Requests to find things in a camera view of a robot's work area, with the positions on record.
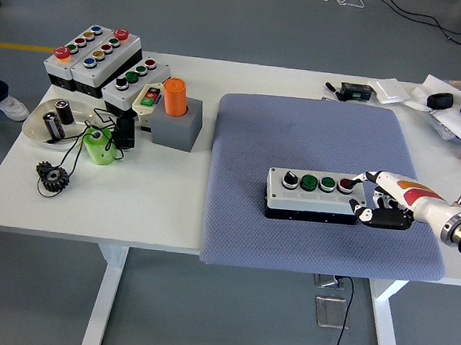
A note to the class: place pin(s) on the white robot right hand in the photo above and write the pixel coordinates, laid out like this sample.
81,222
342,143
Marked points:
410,196

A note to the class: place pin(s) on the grey four-button control box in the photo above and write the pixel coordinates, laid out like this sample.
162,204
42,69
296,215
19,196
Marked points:
114,94
309,199

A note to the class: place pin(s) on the grey five-button control box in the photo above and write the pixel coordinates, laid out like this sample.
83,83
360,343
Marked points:
98,70
58,69

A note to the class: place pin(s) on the clear plastic bag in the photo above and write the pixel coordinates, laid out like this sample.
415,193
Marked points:
442,127

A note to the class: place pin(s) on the white foam sheet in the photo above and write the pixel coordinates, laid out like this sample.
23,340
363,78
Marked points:
457,123

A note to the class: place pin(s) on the black panel meter module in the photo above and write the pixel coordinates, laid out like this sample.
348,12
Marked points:
356,91

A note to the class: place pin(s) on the metal floor outlet box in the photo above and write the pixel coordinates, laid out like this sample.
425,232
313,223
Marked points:
326,281

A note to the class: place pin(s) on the grey-blue textured mat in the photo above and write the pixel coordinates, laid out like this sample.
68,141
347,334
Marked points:
290,137

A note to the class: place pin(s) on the black plug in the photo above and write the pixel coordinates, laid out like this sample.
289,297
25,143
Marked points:
331,87

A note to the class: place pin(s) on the metal floor plate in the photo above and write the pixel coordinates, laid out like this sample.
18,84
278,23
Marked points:
331,312

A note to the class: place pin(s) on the white table leg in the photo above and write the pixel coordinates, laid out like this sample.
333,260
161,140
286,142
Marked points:
387,335
104,298

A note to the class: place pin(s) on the grey block holder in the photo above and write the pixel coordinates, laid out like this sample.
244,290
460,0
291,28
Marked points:
175,131

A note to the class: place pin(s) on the orange cylinder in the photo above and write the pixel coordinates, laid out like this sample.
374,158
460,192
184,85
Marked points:
175,97

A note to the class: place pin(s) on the small black device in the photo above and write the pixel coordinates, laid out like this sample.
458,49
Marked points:
125,131

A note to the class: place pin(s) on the green plastic spool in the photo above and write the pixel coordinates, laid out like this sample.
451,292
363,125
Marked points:
99,149

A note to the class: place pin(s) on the black cylindrical capacitor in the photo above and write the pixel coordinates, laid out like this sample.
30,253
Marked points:
53,126
65,113

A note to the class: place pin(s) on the black metal gear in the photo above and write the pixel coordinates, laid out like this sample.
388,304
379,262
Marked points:
54,177

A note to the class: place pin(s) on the clear shallow dish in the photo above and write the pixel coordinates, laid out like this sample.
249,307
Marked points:
34,127

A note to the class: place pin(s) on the yellow floor tape line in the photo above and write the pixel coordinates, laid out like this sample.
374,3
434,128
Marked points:
23,46

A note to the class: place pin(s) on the cream two-button switch box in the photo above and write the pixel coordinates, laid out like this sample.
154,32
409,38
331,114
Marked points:
148,96

